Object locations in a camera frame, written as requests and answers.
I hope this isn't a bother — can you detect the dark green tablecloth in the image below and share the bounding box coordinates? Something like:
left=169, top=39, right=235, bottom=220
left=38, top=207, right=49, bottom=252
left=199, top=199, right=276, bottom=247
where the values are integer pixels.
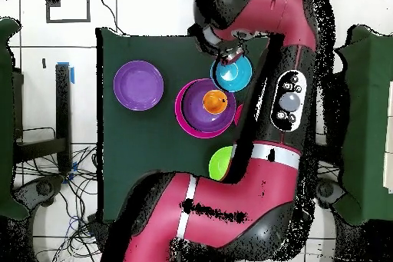
left=95, top=26, right=317, bottom=224

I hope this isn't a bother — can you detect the black floor stand base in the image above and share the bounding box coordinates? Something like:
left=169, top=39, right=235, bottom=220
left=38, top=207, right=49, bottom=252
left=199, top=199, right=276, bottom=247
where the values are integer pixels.
left=12, top=174, right=65, bottom=209
left=315, top=178, right=346, bottom=209

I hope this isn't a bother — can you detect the large green bowl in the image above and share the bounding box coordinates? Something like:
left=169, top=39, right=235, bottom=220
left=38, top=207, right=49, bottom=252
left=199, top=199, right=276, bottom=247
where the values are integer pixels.
left=208, top=145, right=235, bottom=182

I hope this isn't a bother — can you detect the large pink bowl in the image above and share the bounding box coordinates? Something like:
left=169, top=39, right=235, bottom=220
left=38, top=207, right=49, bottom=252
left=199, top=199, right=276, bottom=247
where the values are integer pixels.
left=173, top=78, right=238, bottom=139

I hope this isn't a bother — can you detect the purple bowl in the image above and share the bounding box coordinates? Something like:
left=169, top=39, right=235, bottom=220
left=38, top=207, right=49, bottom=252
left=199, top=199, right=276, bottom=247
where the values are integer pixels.
left=181, top=78, right=237, bottom=134
left=112, top=59, right=165, bottom=111

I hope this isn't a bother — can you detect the orange cup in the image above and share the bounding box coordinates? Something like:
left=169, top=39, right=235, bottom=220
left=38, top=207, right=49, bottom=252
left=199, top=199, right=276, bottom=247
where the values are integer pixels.
left=201, top=88, right=229, bottom=115

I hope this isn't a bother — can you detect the black stand with blue tape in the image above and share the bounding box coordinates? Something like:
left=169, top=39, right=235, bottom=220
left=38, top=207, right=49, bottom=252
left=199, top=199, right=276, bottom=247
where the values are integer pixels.
left=13, top=61, right=76, bottom=173

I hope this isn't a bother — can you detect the blue bowl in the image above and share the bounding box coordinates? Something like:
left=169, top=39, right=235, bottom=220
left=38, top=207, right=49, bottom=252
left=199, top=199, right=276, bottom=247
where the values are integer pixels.
left=210, top=54, right=255, bottom=94

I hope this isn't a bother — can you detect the green covered side table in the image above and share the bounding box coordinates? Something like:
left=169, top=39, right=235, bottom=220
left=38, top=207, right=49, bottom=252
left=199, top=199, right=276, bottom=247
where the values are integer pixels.
left=0, top=17, right=30, bottom=221
left=332, top=24, right=393, bottom=227

